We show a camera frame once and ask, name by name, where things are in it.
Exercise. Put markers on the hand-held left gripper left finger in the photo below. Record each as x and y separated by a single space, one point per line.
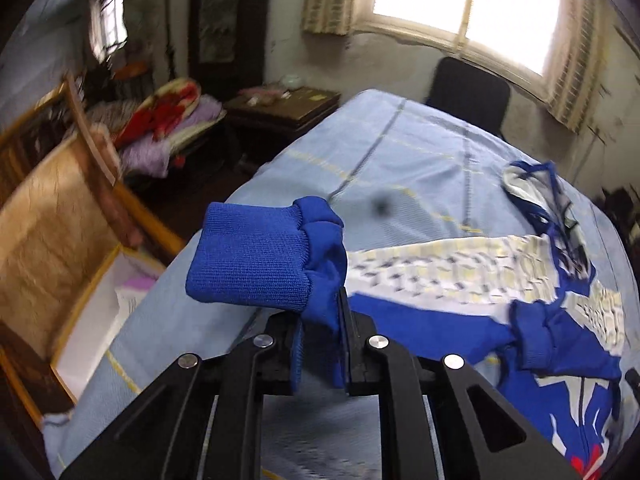
285 355

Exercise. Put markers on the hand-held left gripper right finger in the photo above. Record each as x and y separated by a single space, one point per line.
357 360

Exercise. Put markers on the blue and white sweatshirt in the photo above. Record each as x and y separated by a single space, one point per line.
425 330

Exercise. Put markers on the white open box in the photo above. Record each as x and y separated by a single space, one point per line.
95 330

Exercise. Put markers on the light blue plaid bed sheet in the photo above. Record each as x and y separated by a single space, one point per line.
400 160

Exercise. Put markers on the dark wooden nightstand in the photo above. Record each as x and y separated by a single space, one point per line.
280 115

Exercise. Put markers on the wooden bench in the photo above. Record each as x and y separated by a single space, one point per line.
55 210

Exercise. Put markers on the red patterned blanket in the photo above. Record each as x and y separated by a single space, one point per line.
160 110

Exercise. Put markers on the black chair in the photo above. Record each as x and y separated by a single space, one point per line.
465 95

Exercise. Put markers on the dark clutter pile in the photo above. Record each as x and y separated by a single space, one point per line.
622 210

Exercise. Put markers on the dark cabinet with painting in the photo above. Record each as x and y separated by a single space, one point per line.
230 20

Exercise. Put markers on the small barred window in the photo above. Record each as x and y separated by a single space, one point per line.
107 20

